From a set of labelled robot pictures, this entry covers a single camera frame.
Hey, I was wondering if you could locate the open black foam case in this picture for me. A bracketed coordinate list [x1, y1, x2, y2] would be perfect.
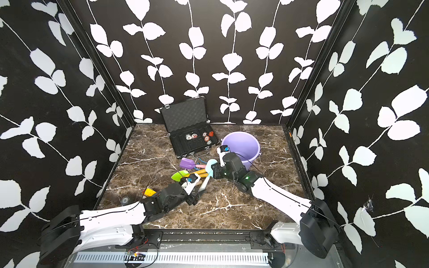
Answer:
[160, 96, 220, 159]

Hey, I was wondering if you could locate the green toy shovel yellow handle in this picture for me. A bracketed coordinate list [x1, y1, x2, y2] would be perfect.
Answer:
[171, 170, 190, 182]

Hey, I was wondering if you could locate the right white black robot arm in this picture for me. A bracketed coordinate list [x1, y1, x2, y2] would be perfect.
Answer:
[206, 152, 340, 259]

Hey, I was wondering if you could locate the small clear glass jar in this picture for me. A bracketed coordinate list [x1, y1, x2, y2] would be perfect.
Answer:
[120, 196, 132, 207]

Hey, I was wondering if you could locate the black front mounting rail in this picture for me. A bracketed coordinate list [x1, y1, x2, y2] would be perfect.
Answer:
[68, 228, 343, 250]

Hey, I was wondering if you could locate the white perforated strip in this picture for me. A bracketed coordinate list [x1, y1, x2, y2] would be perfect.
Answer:
[74, 252, 269, 266]

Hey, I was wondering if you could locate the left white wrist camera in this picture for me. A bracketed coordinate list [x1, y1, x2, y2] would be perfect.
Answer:
[182, 174, 201, 195]

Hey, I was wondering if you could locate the yellow red toy truck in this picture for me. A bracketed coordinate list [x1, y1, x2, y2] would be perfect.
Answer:
[143, 188, 157, 198]

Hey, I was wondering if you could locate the light blue toy shovel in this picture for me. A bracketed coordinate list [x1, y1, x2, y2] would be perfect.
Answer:
[198, 159, 218, 193]

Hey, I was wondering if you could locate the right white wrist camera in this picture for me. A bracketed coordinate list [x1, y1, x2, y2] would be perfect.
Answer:
[217, 145, 230, 167]

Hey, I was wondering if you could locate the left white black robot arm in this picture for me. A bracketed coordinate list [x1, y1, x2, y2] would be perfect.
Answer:
[39, 181, 205, 267]

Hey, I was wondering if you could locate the purple plastic bucket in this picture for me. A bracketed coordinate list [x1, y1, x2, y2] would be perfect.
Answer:
[222, 131, 261, 170]

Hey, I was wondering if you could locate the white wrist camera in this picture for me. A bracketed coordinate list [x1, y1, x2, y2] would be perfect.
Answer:
[182, 174, 201, 195]
[217, 145, 230, 167]

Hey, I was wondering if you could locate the purple toy shovel pink handle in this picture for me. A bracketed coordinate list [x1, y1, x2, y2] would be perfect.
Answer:
[179, 157, 206, 169]

